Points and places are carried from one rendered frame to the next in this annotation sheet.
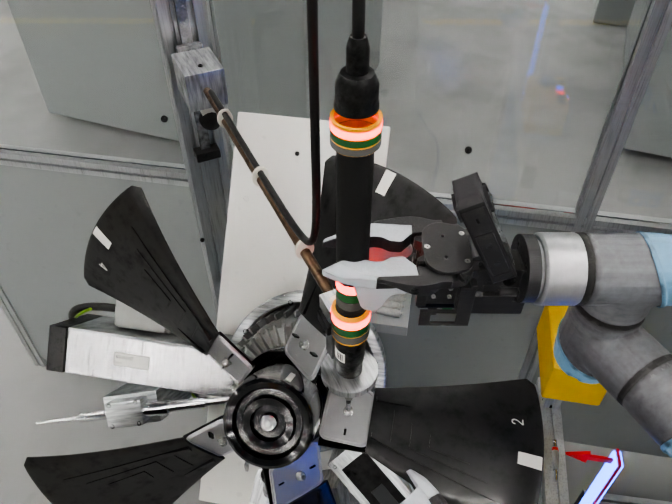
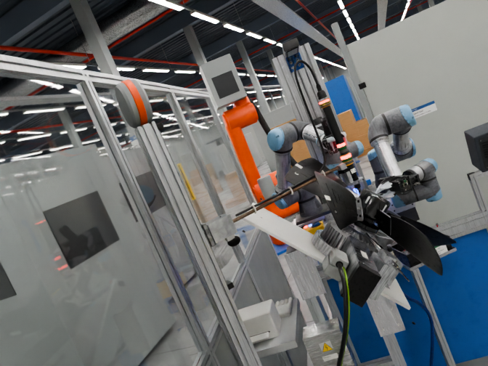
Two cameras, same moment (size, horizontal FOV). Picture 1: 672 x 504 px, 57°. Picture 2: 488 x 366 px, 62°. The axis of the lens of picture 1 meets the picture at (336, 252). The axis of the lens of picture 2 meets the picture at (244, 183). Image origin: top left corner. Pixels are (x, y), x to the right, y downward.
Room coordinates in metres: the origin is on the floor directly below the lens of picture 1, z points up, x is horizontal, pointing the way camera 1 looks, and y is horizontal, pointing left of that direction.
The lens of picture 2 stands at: (0.81, 1.65, 1.63)
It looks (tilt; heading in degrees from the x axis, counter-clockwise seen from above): 6 degrees down; 272
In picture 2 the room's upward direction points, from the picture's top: 23 degrees counter-clockwise
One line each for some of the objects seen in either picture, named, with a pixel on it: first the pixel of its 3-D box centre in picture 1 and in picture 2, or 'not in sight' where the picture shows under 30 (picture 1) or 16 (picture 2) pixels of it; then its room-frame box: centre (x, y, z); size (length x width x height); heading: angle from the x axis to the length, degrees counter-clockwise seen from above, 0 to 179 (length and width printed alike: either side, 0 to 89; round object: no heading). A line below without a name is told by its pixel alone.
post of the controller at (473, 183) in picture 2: not in sight; (478, 192); (-0.15, -0.28, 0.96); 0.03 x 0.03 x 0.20; 80
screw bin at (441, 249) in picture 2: not in sight; (420, 248); (0.23, -0.18, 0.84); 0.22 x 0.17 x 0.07; 6
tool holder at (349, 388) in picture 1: (346, 343); (350, 172); (0.45, -0.01, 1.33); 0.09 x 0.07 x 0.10; 25
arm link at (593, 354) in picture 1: (606, 342); (335, 159); (0.42, -0.30, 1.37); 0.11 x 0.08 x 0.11; 26
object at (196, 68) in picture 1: (199, 77); (218, 229); (1.01, 0.25, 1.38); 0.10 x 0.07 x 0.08; 25
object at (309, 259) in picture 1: (259, 176); (289, 192); (0.72, 0.11, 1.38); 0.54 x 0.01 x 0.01; 25
